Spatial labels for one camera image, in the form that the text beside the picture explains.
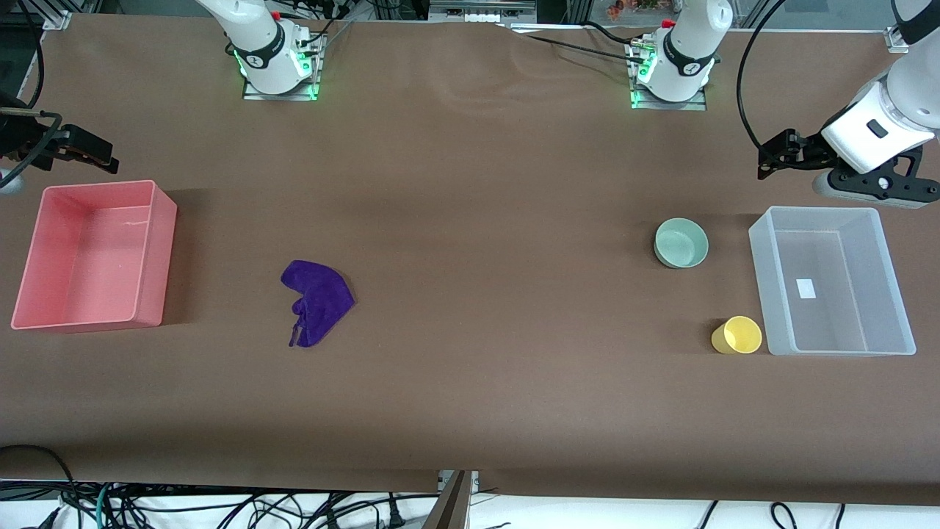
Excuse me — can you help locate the pink plastic bin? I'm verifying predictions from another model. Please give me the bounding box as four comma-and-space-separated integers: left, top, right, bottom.
10, 180, 178, 331

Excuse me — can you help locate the orange background object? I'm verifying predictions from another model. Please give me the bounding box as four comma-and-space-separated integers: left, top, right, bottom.
606, 0, 662, 21

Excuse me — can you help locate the brown table cover sheet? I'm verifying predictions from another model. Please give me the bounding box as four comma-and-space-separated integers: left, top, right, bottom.
0, 13, 940, 506

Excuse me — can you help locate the grey table support post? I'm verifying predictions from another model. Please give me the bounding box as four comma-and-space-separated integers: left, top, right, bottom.
424, 470, 472, 529

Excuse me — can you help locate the pale green bowl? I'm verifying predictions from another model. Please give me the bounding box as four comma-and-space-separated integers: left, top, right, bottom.
654, 217, 710, 270

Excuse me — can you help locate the black looping floor cable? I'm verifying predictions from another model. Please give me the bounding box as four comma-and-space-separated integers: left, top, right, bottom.
0, 445, 78, 515

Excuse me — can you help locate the short black base cable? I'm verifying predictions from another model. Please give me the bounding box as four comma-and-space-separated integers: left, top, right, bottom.
584, 21, 647, 46

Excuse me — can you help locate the purple cloth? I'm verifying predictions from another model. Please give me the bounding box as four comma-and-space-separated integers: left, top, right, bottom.
281, 259, 356, 348

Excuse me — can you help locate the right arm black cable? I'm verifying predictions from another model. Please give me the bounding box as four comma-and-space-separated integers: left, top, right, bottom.
0, 0, 63, 184

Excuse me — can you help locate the white power strip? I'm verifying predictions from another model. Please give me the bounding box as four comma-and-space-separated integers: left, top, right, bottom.
428, 0, 538, 24

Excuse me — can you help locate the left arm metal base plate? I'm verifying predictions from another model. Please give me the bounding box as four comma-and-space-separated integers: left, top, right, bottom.
629, 40, 708, 111

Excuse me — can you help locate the yellow cup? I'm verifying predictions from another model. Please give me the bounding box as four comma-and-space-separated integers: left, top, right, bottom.
710, 316, 763, 356

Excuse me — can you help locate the white metal bracket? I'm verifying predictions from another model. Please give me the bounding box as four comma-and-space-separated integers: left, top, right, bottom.
438, 470, 480, 494

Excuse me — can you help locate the translucent white plastic bin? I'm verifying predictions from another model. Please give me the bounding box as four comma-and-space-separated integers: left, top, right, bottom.
748, 206, 917, 357

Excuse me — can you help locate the long black base cable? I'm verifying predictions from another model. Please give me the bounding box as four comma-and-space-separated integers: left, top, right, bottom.
505, 24, 651, 61

